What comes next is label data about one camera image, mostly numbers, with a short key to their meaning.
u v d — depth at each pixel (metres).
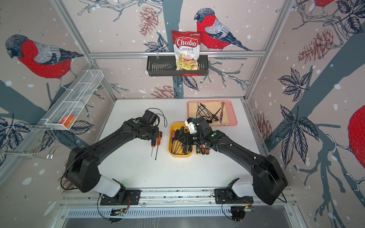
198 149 0.89
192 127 0.74
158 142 0.93
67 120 0.65
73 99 0.78
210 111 1.10
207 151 0.89
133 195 0.73
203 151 0.88
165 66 1.07
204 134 0.63
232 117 1.08
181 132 0.97
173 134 0.97
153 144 0.81
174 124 0.97
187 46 0.82
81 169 0.42
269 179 0.41
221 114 1.10
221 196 0.73
